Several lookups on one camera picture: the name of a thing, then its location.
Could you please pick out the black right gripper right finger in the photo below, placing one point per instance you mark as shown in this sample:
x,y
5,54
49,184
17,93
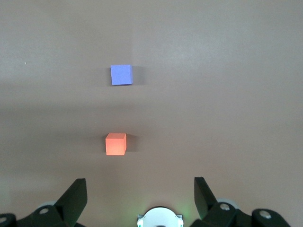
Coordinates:
x,y
208,203

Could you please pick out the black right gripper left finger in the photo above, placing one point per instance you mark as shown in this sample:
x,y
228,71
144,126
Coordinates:
x,y
68,208

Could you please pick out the orange foam block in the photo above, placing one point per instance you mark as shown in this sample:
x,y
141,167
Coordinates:
x,y
115,146

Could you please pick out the purple foam block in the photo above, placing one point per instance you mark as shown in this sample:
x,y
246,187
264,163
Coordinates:
x,y
122,75

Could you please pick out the brown table cover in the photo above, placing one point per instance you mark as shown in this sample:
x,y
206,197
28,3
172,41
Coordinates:
x,y
213,94

